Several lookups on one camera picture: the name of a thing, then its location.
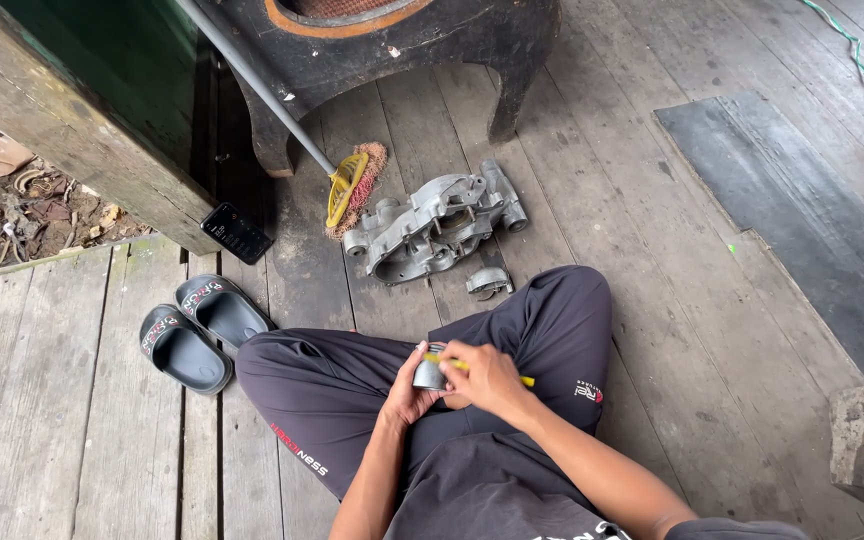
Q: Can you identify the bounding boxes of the yellow handled tool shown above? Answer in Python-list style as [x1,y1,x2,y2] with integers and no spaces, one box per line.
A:
[423,352,536,389]

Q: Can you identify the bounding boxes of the person's right hand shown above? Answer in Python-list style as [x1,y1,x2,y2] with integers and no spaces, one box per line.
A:
[438,339,546,426]

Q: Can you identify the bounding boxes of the small grey metal cylinder part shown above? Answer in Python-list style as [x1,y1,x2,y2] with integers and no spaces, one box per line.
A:
[411,343,450,392]

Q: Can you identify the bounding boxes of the heap of scrap debris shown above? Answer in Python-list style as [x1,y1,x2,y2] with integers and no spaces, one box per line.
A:
[0,105,154,277]

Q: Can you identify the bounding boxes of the black rubber mat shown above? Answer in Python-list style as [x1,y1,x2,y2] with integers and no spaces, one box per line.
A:
[654,90,864,387]

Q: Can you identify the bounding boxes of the broom with yellow head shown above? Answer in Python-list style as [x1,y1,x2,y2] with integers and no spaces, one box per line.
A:
[175,0,389,241]

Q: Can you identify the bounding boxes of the black smartphone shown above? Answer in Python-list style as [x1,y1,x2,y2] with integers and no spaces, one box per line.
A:
[200,201,274,266]

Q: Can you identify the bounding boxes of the small grey metal cover part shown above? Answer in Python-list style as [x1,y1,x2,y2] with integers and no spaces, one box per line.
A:
[465,267,515,301]

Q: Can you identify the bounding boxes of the person's dark grey trousers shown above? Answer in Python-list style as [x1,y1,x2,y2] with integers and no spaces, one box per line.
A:
[234,264,614,502]

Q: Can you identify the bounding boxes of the black slide sandal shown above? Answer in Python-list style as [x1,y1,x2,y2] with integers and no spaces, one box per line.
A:
[139,303,234,396]
[174,273,278,350]

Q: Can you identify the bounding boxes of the person's left hand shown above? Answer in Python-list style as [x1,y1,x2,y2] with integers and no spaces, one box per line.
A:
[379,341,450,432]

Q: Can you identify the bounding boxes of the grey metal engine crankcase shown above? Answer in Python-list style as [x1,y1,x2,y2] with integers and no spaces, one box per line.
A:
[342,158,529,287]

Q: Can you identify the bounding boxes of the green wooden post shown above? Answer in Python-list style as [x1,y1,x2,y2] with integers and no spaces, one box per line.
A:
[0,0,222,257]

